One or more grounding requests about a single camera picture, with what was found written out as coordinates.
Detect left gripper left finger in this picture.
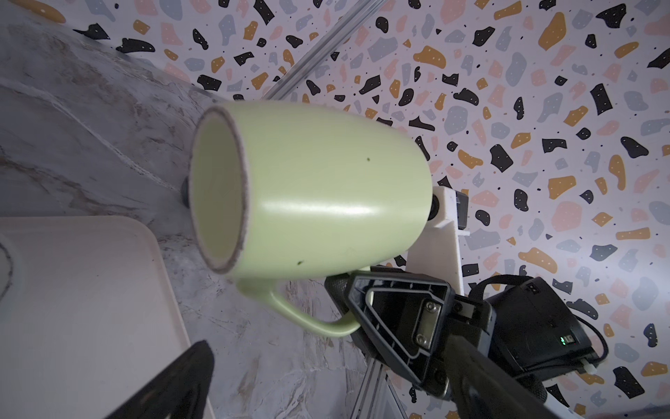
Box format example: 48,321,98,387
108,340,215,418

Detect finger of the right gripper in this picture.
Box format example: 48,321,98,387
324,265,403,304
345,272,455,385

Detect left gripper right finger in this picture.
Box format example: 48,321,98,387
446,335,556,419

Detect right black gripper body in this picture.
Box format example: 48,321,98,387
423,295,496,400

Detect light green mug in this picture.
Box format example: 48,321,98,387
188,101,433,338

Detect white cream mug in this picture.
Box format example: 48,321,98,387
1,242,14,299

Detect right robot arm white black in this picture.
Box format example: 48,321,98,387
325,267,609,400

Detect beige plastic tray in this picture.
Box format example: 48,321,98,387
1,216,190,418

